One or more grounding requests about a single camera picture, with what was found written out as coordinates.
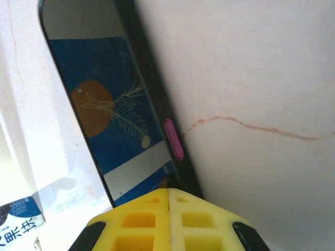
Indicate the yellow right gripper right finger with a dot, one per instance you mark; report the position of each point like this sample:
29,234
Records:
204,227

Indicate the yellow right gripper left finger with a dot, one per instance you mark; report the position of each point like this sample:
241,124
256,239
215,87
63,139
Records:
136,225

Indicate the black phone case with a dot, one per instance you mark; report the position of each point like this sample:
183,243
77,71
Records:
157,91

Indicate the purple smartphone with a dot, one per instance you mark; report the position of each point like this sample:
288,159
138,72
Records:
104,65

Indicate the blue white printed carton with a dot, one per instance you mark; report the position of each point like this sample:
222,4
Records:
21,225

